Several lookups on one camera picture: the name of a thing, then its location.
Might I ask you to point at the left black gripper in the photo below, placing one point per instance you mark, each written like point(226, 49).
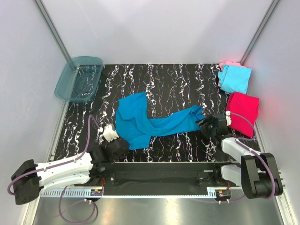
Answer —
point(110, 142)

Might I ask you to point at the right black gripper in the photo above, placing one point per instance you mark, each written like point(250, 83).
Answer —
point(203, 127)

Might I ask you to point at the blue t shirt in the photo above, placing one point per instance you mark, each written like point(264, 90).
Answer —
point(133, 124)

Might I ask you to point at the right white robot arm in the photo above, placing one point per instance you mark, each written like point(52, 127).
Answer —
point(256, 173)

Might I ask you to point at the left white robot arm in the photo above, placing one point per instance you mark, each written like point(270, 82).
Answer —
point(31, 180)

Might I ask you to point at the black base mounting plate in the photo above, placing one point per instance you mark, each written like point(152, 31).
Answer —
point(166, 177)

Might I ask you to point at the red folded shirt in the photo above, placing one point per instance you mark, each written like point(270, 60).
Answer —
point(245, 106)

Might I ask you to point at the light blue folded shirt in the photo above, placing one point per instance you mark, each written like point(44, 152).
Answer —
point(234, 78)

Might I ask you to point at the pink folded shirt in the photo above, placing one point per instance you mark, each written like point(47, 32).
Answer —
point(228, 64)

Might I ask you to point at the teal plastic bin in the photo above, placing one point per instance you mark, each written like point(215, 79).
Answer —
point(79, 79)

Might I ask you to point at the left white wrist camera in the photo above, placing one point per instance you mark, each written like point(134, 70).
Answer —
point(109, 133)

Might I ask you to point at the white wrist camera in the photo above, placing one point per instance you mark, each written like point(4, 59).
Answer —
point(228, 118)
point(109, 133)

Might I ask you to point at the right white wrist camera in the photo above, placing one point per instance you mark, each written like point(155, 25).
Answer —
point(228, 118)

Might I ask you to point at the white slotted cable duct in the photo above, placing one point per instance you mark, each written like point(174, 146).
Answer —
point(114, 193)

